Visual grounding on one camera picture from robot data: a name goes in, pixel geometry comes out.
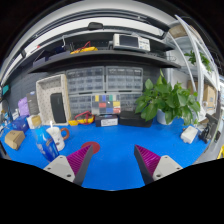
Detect clear organizer box coloured parts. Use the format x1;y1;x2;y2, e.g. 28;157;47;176
91;93;122;116

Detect white perforated tray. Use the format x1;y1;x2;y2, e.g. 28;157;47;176
35;73;72;126

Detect white oscilloscope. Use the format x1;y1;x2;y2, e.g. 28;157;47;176
112;33;151;53

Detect black overhead camera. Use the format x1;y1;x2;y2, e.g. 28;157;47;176
87;21;104;31

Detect green potted plant white pot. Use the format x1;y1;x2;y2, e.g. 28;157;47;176
134;69;202;127

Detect small brown cardboard box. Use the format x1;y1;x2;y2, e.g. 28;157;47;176
3;129;26;151

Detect dark grey upright carton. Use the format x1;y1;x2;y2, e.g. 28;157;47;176
26;90;40;116

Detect black clamp device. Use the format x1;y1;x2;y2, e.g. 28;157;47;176
198;113;219;144

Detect flat round red coaster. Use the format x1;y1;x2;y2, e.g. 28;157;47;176
80;141;101;155

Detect white power adapter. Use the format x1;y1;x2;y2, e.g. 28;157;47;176
180;125;199;145

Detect yellow meter with red cables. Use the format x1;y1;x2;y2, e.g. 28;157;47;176
69;41;99;55

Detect blue carton box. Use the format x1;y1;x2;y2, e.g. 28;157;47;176
11;115;30;133

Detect flat black case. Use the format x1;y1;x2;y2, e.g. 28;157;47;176
118;110;154;128

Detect white carton box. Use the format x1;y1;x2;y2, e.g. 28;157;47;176
26;114;43;130

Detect white shelf unit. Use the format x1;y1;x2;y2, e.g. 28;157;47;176
166;14;223;124

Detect teal wall bin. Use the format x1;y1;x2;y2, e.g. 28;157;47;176
1;84;11;96

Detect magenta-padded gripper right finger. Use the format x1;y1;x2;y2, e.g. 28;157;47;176
133;144;184;186

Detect black rounded speaker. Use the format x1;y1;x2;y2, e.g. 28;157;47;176
49;92;68;124

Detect blue drink bottle gold cap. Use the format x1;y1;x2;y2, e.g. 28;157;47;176
32;123;61;163

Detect white mug brown handle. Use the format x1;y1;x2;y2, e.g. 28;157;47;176
45;125;71;152

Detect yellow multimeter red leads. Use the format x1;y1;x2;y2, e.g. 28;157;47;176
68;110;95;127

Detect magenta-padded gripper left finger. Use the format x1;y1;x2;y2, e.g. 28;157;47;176
43;144;95;187

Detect dark wall shelf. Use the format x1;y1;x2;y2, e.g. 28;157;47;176
26;49;181;74

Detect grey small-parts drawer cabinet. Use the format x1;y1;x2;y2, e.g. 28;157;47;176
65;65;106;95
68;93;94;119
105;65;144;93
119;91;144;113

